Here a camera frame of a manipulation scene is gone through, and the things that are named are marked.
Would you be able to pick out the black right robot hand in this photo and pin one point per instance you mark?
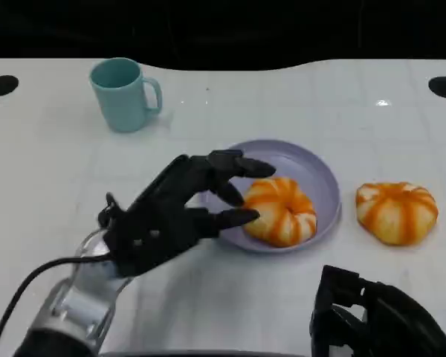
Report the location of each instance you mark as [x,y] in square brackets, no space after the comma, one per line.
[390,320]

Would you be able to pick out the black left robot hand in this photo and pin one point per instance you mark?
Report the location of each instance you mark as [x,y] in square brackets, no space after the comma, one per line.
[160,219]

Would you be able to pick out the orange white toy bread roll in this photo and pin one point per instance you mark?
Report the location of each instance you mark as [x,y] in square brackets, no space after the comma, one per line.
[282,212]
[395,213]

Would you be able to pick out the pale green mug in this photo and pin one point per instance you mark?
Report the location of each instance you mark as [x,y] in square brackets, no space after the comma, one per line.
[119,98]

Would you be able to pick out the lilac plate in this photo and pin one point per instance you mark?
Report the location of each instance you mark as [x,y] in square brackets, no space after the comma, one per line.
[316,175]

